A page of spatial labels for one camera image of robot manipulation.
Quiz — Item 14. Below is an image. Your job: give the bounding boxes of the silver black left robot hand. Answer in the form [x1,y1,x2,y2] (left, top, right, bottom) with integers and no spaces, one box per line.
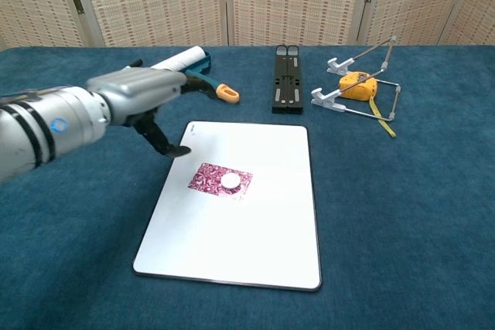
[85,65,213,159]

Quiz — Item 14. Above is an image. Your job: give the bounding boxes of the red patterned paper square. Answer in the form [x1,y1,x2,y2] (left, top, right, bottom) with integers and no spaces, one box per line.
[187,162,254,197]

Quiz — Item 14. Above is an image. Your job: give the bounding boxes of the white oval magnet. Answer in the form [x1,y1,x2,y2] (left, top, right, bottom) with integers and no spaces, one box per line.
[220,173,242,192]

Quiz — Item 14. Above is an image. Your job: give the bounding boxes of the white rectangular whiteboard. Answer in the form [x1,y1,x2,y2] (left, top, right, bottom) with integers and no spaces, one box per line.
[131,120,323,293]

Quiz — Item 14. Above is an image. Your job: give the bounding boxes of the woven folding screen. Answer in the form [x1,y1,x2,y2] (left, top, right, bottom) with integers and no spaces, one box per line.
[0,0,495,52]

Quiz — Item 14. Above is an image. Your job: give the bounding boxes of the black folding laptop stand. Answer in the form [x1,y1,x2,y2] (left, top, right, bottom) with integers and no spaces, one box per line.
[271,44,305,115]

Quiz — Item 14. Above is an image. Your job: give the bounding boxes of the yellow tape measure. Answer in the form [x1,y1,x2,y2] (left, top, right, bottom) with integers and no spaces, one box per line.
[338,70,397,139]

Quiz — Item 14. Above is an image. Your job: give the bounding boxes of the blue table cloth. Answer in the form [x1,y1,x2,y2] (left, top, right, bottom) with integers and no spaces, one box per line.
[0,44,495,330]

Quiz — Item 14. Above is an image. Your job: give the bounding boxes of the teal lint roller orange handle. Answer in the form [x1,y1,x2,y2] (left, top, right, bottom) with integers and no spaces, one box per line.
[149,45,241,105]

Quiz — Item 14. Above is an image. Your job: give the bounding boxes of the white wire frame stand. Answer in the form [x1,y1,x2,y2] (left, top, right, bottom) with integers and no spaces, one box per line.
[310,35,402,123]

